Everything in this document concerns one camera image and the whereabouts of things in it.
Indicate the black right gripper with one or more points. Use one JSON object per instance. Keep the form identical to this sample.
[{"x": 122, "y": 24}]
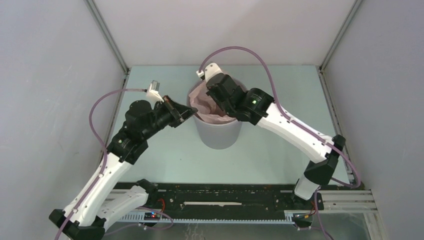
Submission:
[{"x": 210, "y": 93}]

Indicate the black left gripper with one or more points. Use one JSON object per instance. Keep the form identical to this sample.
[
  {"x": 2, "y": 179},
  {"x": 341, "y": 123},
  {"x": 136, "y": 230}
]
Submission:
[{"x": 178, "y": 112}]

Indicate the pink plastic trash bag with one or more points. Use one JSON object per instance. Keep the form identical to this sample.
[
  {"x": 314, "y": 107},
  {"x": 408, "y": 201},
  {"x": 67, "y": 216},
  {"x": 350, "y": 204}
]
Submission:
[{"x": 207, "y": 110}]

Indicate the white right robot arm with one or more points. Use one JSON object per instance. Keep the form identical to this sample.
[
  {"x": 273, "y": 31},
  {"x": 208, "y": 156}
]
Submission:
[{"x": 260, "y": 109}]

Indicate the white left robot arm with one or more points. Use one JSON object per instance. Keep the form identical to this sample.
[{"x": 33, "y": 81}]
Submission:
[{"x": 87, "y": 217}]

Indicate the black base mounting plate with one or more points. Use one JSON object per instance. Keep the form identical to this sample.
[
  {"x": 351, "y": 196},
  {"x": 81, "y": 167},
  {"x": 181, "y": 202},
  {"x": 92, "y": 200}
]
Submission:
[{"x": 229, "y": 201}]

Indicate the left controller board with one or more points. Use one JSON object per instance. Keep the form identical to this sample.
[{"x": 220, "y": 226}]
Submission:
[{"x": 152, "y": 216}]

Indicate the controller board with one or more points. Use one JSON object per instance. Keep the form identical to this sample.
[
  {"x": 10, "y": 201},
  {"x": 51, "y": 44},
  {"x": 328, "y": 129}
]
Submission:
[
  {"x": 152, "y": 216},
  {"x": 302, "y": 216}
]

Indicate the right controller board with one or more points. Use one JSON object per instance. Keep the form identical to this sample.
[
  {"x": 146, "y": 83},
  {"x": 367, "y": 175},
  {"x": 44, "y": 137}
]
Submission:
[{"x": 302, "y": 216}]

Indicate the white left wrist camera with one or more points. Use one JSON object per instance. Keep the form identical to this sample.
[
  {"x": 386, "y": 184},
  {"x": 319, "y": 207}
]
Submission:
[{"x": 152, "y": 93}]

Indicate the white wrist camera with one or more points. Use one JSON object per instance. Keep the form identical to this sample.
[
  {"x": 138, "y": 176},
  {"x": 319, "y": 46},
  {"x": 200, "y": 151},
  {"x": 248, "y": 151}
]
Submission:
[
  {"x": 209, "y": 71},
  {"x": 152, "y": 93}
]

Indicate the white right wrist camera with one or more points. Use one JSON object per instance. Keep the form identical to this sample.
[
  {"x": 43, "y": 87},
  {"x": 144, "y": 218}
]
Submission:
[{"x": 209, "y": 71}]

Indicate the grey slotted cable duct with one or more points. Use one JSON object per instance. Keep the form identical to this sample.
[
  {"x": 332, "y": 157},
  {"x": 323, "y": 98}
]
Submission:
[{"x": 137, "y": 217}]

